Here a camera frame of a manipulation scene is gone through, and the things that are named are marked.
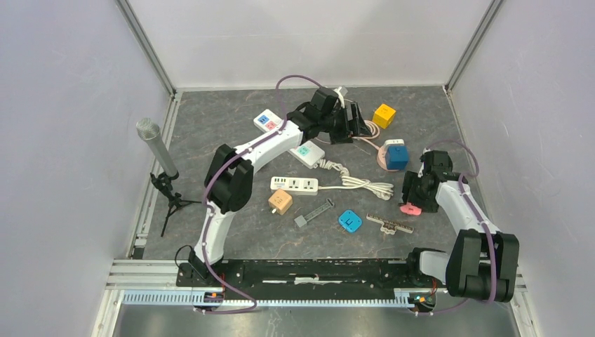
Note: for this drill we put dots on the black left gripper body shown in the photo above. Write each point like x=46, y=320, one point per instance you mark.
x=337, y=126

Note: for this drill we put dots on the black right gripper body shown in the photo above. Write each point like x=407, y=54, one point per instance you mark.
x=417, y=196

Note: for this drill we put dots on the pink and blue block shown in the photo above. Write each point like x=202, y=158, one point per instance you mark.
x=410, y=209

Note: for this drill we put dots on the yellow cube plug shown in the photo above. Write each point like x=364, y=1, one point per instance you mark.
x=383, y=116

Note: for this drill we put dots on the pink round socket base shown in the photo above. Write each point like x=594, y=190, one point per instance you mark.
x=381, y=159

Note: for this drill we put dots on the dark blue cube socket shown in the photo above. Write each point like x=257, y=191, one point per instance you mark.
x=396, y=157

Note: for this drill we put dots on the small white power strip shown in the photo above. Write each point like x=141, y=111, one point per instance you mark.
x=295, y=186

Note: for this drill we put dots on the blue plug adapter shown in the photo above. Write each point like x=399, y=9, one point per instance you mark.
x=350, y=221

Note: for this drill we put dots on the beige dragon plug adapter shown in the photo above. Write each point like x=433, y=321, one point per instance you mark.
x=280, y=201

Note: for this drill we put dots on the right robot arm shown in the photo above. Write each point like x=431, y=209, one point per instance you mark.
x=482, y=264

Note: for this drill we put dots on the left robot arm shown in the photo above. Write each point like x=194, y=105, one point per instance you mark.
x=229, y=180

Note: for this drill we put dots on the white flat plug adapter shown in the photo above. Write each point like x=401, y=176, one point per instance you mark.
x=395, y=142

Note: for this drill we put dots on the beige toothed ruler piece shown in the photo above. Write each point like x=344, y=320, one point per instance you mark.
x=389, y=226

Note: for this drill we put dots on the silver microphone on stand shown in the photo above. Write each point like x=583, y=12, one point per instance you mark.
x=150, y=133

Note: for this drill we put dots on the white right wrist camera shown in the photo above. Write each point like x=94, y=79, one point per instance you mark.
x=423, y=167

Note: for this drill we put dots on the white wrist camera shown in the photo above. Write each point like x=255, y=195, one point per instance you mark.
x=423, y=167
x=341, y=92

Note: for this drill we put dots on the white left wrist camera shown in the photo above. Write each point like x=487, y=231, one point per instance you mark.
x=341, y=92

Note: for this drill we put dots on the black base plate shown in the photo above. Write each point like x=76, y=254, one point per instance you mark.
x=308, y=279

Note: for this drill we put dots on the aluminium front rail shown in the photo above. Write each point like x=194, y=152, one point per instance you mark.
x=147, y=282

